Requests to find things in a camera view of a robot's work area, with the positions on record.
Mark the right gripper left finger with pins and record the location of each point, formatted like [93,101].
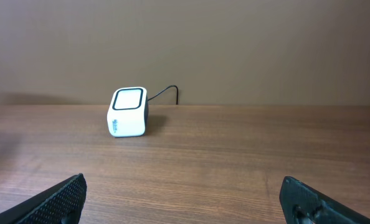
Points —
[61,204]

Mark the white barcode scanner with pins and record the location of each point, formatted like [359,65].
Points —
[128,112]

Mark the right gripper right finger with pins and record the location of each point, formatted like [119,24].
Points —
[302,204]

